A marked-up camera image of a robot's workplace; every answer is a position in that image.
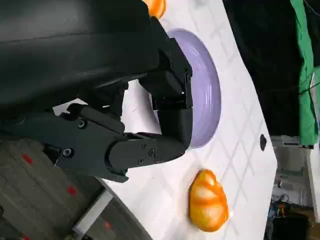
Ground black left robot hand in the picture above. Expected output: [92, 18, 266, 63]
[0, 0, 194, 184]

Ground orange and white bread roll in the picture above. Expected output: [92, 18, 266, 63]
[144, 0, 167, 20]
[187, 168, 230, 233]

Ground lilac plate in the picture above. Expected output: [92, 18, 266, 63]
[149, 28, 222, 151]

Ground green cloth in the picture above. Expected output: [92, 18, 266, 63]
[289, 0, 320, 149]

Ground white workshop cabinet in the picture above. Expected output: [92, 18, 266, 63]
[271, 134, 320, 240]

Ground grey metal table frame bar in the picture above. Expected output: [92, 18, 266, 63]
[71, 189, 114, 234]

